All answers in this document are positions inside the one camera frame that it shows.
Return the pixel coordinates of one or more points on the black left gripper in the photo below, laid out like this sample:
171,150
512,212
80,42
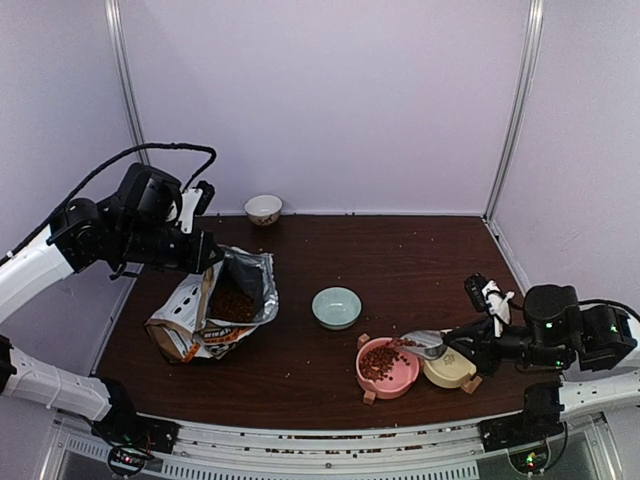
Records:
196,262

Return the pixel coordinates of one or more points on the pink pet bowl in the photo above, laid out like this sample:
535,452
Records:
383,372

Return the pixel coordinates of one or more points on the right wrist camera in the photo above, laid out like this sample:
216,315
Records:
487,297

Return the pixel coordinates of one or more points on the right aluminium frame post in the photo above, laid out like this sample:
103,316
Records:
529,59

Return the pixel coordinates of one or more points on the aluminium corner frame post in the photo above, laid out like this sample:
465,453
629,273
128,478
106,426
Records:
118,41

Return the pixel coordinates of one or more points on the teal ribbed ceramic bowl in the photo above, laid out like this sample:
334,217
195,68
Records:
336,308

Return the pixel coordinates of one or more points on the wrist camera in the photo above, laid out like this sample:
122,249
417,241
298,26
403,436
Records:
487,297
195,201

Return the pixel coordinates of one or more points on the dog food bag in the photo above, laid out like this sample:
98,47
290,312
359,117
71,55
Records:
182,328

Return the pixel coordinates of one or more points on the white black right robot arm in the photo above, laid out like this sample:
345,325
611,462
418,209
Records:
592,344

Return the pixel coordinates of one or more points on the wooden pet bowl stand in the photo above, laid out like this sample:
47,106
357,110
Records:
386,368

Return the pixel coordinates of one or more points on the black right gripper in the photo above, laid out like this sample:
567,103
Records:
481,351

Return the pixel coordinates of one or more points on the metal front base rail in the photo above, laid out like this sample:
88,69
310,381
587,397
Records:
451,450

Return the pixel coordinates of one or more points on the brown dog kibble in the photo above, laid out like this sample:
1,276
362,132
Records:
231,304

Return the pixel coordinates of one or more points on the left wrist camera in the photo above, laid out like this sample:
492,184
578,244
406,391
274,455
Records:
195,201

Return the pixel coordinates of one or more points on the cream yellow pet bowl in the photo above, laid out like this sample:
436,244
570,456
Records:
450,371

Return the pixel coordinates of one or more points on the white ceramic patterned bowl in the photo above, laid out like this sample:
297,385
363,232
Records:
263,210

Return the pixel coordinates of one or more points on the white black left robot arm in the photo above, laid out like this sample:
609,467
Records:
147,221

